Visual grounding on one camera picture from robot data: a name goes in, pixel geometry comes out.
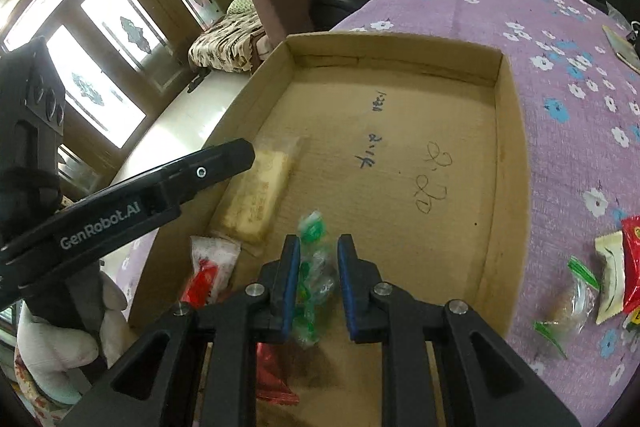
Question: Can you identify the shallow cardboard box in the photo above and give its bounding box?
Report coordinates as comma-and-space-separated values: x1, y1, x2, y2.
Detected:
127, 32, 532, 427

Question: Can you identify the beige snack packet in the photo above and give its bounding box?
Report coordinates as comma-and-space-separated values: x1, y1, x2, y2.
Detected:
207, 136, 311, 255

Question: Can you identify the white plush toy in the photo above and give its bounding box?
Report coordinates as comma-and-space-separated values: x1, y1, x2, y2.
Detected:
15, 272, 131, 408

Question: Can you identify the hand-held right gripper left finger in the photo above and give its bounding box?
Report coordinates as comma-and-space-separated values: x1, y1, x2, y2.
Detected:
60, 234, 303, 427

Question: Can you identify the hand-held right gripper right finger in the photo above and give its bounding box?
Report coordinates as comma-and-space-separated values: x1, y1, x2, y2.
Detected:
336, 234, 583, 427

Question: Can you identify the tan book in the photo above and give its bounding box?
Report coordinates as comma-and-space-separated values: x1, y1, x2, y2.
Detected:
602, 24, 640, 75

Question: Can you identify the shiny red snack packet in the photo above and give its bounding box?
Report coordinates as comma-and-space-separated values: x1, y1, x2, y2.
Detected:
255, 341, 301, 405

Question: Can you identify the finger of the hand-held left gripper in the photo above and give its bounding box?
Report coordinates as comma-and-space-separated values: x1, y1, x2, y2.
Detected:
147, 138, 257, 217

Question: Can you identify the red printed snack packet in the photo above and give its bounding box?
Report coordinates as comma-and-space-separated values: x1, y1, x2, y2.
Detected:
620, 216, 640, 314

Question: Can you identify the clear plastic bag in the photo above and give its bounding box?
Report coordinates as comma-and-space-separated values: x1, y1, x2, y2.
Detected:
605, 4, 633, 30

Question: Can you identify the green zigzag-edged snack packet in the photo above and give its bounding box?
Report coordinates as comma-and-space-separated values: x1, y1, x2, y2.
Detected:
532, 256, 601, 360

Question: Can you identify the clear green candy packet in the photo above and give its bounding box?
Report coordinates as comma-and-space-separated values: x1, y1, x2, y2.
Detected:
290, 209, 337, 350

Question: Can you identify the white red snack packet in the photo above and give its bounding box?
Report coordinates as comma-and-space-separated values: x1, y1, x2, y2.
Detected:
181, 234, 242, 308

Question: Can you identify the dark grey chair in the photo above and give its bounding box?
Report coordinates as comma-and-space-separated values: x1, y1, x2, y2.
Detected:
65, 257, 108, 370

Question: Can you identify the white green snack packet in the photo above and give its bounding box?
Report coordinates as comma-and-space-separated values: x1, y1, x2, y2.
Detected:
594, 231, 627, 325

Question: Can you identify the brown patterned blanket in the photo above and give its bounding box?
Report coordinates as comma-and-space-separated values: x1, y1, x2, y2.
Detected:
189, 9, 266, 74

